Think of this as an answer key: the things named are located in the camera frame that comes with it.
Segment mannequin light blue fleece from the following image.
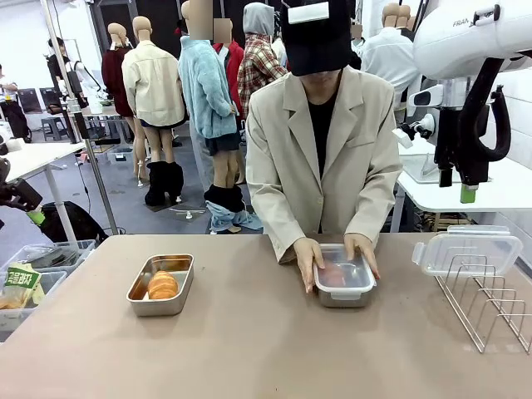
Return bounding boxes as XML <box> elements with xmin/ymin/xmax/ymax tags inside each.
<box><xmin>177</xmin><ymin>0</ymin><xmax>265</xmax><ymax>234</ymax></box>

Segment mannequin black white scarf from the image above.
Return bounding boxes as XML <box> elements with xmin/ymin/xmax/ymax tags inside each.
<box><xmin>272</xmin><ymin>10</ymin><xmax>288</xmax><ymax>63</ymax></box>

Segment clear plastic bin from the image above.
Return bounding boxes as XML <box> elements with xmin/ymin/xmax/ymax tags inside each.
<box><xmin>10</xmin><ymin>239</ymin><xmax>96</xmax><ymax>272</ymax></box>
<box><xmin>0</xmin><ymin>269</ymin><xmax>68</xmax><ymax>342</ymax></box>

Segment mannequin red jacket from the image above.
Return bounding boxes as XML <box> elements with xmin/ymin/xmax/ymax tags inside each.
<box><xmin>211</xmin><ymin>18</ymin><xmax>247</xmax><ymax>121</ymax></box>

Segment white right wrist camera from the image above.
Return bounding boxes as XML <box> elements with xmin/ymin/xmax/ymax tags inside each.
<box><xmin>392</xmin><ymin>114</ymin><xmax>436</xmax><ymax>150</ymax></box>

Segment steel container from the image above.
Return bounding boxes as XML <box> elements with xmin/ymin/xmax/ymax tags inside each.
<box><xmin>314</xmin><ymin>244</ymin><xmax>377</xmax><ymax>309</ymax></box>
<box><xmin>126</xmin><ymin>254</ymin><xmax>195</xmax><ymax>318</ymax></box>

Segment grey stool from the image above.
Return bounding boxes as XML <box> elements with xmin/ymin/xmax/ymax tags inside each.
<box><xmin>41</xmin><ymin>117</ymin><xmax>70</xmax><ymax>141</ymax></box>

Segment person left forearm beige sleeve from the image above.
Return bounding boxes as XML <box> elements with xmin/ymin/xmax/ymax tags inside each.
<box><xmin>352</xmin><ymin>178</ymin><xmax>400</xmax><ymax>246</ymax></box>

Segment mannequin dark red sweater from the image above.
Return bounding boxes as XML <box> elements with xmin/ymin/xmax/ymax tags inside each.
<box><xmin>101</xmin><ymin>22</ymin><xmax>135</xmax><ymax>121</ymax></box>

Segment person right forearm beige sleeve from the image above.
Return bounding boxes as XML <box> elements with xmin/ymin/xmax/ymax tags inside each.
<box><xmin>259</xmin><ymin>195</ymin><xmax>311</xmax><ymax>264</ymax></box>

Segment aluminium frame post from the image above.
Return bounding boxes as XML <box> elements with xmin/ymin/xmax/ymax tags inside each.
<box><xmin>41</xmin><ymin>0</ymin><xmax>121</xmax><ymax>236</ymax></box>

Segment green snack bag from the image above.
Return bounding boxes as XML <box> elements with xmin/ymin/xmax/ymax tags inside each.
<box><xmin>2</xmin><ymin>262</ymin><xmax>45</xmax><ymax>309</ymax></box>

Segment seated background person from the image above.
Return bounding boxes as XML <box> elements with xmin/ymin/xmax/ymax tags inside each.
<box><xmin>0</xmin><ymin>64</ymin><xmax>31</xmax><ymax>142</ymax></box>

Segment black bag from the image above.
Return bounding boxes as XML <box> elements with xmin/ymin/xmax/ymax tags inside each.
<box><xmin>41</xmin><ymin>201</ymin><xmax>110</xmax><ymax>244</ymax></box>

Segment mannequin cream jacket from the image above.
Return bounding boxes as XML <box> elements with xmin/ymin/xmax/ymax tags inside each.
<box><xmin>121</xmin><ymin>16</ymin><xmax>187</xmax><ymax>207</ymax></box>

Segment person left hand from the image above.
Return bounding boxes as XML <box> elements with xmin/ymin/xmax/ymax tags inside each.
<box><xmin>343</xmin><ymin>233</ymin><xmax>382</xmax><ymax>281</ymax></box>

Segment metal wire rack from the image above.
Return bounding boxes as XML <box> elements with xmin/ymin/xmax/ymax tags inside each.
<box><xmin>434</xmin><ymin>254</ymin><xmax>532</xmax><ymax>355</ymax></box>

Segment mannequin plaid shirt green trousers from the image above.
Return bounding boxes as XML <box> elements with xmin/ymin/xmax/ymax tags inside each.
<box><xmin>237</xmin><ymin>2</ymin><xmax>291</xmax><ymax>122</ymax></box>

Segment standing background person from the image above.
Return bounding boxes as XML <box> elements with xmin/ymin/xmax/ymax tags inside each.
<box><xmin>47</xmin><ymin>37</ymin><xmax>91</xmax><ymax>110</ymax></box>

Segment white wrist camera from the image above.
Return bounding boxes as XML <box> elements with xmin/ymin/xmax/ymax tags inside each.
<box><xmin>0</xmin><ymin>132</ymin><xmax>26</xmax><ymax>156</ymax></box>
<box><xmin>392</xmin><ymin>114</ymin><xmax>436</xmax><ymax>150</ymax></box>

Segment mannequin white shirt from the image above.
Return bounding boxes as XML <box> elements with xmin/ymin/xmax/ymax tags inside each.
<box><xmin>359</xmin><ymin>2</ymin><xmax>421</xmax><ymax>107</ymax></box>

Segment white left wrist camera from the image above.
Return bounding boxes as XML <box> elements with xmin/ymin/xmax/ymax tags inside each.
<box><xmin>0</xmin><ymin>132</ymin><xmax>26</xmax><ymax>156</ymax></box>

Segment golden croissant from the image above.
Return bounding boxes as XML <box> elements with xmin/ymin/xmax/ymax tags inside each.
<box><xmin>322</xmin><ymin>264</ymin><xmax>348</xmax><ymax>286</ymax></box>
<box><xmin>147</xmin><ymin>270</ymin><xmax>180</xmax><ymax>301</ymax></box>

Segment person right hand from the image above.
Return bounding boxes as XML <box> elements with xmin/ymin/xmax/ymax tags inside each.
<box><xmin>293</xmin><ymin>237</ymin><xmax>326</xmax><ymax>294</ymax></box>

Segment mannequin black coat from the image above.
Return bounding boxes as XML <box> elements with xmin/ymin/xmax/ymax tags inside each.
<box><xmin>398</xmin><ymin>3</ymin><xmax>417</xmax><ymax>42</ymax></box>

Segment person in beige blazer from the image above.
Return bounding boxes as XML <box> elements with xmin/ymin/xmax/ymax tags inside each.
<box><xmin>245</xmin><ymin>0</ymin><xmax>403</xmax><ymax>294</ymax></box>

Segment clear plastic lid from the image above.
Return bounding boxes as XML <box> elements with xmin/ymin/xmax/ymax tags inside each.
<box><xmin>411</xmin><ymin>225</ymin><xmax>524</xmax><ymax>278</ymax></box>
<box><xmin>313</xmin><ymin>244</ymin><xmax>377</xmax><ymax>301</ymax></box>

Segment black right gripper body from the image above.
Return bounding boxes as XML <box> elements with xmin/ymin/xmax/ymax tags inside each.
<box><xmin>434</xmin><ymin>106</ymin><xmax>485</xmax><ymax>175</ymax></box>

